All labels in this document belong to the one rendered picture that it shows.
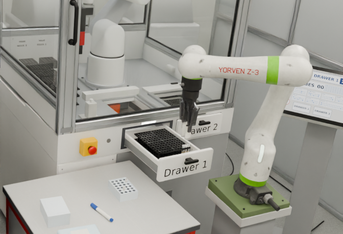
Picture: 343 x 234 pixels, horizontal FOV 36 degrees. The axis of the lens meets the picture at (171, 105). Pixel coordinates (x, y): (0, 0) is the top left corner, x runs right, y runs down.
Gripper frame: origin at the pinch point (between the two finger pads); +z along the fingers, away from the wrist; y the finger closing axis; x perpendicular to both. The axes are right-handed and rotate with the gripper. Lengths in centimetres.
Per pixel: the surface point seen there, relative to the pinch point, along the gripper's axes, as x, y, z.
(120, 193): -37.4, 8.2, 19.3
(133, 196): -31.7, 9.7, 21.4
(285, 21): 164, -104, -22
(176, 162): -11.2, 10.2, 9.3
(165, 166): -17.3, 10.2, 9.8
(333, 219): 151, -16, 99
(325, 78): 91, -1, -16
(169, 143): -3.9, -6.7, 8.5
